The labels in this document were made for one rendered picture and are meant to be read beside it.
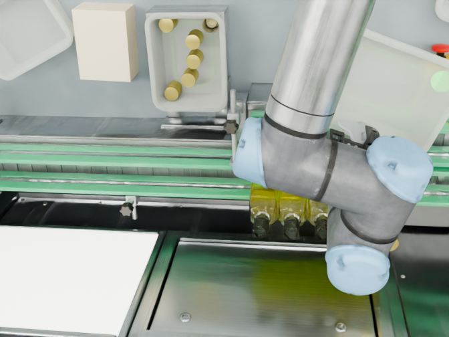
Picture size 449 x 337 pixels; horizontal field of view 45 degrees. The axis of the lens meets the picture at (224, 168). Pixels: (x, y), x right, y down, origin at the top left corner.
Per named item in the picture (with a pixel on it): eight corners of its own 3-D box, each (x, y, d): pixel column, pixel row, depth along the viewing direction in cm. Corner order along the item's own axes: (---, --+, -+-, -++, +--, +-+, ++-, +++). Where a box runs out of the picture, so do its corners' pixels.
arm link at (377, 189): (343, 152, 58) (311, 225, 65) (445, 182, 58) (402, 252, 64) (343, 116, 64) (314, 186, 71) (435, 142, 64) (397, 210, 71)
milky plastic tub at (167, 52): (162, 97, 134) (153, 111, 127) (152, 5, 123) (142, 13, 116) (232, 98, 132) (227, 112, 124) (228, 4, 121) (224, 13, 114)
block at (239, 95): (234, 129, 129) (231, 142, 123) (233, 91, 124) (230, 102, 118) (250, 129, 128) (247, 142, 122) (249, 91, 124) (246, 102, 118)
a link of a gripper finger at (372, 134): (369, 118, 88) (371, 148, 81) (378, 120, 88) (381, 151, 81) (357, 140, 91) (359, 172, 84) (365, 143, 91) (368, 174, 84)
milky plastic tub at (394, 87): (340, 9, 92) (343, 21, 84) (462, 55, 93) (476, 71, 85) (300, 99, 100) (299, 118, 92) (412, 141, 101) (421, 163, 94)
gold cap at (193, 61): (188, 48, 126) (184, 54, 122) (203, 48, 125) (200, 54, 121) (189, 63, 127) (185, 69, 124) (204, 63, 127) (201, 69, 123)
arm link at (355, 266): (405, 263, 63) (376, 308, 68) (396, 202, 72) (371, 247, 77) (339, 245, 63) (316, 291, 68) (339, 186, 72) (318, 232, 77)
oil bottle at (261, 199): (256, 176, 127) (248, 229, 108) (256, 154, 124) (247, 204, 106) (280, 176, 126) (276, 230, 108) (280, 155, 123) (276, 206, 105)
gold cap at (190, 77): (184, 67, 128) (180, 73, 124) (198, 67, 127) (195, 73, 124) (184, 81, 130) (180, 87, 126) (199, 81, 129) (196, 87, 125)
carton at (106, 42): (91, 69, 133) (80, 79, 127) (83, 2, 126) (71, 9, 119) (139, 71, 132) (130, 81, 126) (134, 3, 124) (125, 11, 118)
